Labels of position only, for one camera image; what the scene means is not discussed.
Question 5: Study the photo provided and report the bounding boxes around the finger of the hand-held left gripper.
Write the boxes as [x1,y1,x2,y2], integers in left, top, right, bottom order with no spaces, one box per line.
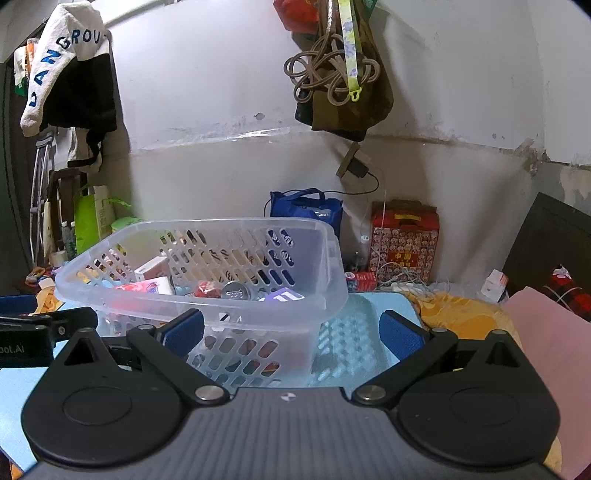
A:
[0,295,38,317]
[0,307,99,344]

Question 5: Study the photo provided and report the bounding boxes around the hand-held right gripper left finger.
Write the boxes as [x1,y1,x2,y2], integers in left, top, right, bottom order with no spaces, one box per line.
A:
[62,308,229,407]

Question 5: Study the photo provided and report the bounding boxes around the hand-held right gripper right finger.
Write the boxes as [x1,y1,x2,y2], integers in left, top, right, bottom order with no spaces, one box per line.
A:
[351,310,525,408]

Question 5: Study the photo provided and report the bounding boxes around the pink tissue pack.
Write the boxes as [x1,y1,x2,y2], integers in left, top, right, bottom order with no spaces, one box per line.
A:
[113,276,175,296]

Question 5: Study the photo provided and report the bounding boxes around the small round grey tin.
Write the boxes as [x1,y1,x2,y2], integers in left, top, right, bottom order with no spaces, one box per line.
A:
[222,281,252,301]

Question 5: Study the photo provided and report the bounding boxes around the pink and white box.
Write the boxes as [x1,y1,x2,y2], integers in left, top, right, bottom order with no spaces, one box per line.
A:
[134,256,169,282]

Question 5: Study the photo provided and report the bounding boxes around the purple and white box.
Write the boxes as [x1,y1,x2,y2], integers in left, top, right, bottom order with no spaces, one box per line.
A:
[259,287,305,304]

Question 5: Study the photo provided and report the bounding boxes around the clear plastic slotted basket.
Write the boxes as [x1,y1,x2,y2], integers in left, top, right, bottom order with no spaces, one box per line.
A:
[54,217,349,388]

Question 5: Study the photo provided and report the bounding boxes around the orange floral blanket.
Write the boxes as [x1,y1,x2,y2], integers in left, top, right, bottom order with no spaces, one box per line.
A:
[0,277,564,480]

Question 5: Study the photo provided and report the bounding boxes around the red and white carton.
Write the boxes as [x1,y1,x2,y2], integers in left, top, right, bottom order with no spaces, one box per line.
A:
[345,271,378,292]

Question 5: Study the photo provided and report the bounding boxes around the red patterned gift box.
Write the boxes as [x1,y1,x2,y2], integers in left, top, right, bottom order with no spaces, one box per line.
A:
[369,199,440,284]

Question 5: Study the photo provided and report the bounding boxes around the green paper bag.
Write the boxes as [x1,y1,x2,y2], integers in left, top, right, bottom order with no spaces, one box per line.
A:
[74,185,132,257]

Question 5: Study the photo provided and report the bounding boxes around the small white box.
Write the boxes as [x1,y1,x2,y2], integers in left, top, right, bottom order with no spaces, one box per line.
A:
[480,269,509,303]

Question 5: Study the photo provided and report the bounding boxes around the metal crutch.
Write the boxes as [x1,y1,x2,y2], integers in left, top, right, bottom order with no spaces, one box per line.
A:
[28,131,56,268]

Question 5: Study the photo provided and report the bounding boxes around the dark wooden chair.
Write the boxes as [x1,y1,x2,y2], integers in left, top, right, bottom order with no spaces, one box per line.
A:
[48,168,86,241]

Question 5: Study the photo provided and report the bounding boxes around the pink cloth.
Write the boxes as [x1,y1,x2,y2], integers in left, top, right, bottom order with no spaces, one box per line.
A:
[501,286,591,480]

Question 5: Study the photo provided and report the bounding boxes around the blue fabric bag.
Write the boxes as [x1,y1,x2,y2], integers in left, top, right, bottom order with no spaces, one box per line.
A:
[269,188,345,241]

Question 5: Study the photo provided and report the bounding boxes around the white cloth with black trim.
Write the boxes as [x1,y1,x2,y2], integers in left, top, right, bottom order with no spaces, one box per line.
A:
[67,127,105,174]

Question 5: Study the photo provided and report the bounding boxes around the red plaid cloth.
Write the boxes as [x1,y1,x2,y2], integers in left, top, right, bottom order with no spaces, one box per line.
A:
[540,268,591,324]

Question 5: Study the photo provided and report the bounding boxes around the dark wooden headboard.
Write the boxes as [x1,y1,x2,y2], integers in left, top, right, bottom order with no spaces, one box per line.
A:
[501,192,591,296]

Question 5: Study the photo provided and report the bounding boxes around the black garment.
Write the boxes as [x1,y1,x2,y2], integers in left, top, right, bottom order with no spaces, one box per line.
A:
[44,51,118,134]

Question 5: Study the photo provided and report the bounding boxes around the camouflage bag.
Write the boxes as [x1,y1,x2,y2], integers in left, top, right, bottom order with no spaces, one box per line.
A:
[295,0,394,141]

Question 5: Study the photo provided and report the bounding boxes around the white and green plastic bag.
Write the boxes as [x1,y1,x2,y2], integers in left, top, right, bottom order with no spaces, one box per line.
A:
[13,44,33,97]

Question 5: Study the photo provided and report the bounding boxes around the white garment with blue letters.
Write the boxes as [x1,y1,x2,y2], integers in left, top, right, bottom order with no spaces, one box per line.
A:
[20,1,112,137]

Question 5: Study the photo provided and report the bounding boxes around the red hanging bag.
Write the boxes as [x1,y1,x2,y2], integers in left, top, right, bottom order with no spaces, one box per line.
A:
[272,0,321,33]

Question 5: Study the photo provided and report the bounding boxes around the white tangled cable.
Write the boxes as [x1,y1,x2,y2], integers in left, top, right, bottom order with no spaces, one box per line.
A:
[376,270,444,296]

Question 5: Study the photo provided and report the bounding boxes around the wooden wall block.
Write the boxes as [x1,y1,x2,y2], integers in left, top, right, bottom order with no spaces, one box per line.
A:
[336,142,361,178]

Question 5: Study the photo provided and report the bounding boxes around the yellow-green strap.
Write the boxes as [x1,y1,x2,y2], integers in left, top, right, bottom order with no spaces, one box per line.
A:
[337,0,361,102]

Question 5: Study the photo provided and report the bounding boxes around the coiled brown rope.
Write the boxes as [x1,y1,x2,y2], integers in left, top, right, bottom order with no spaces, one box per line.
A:
[283,34,384,107]

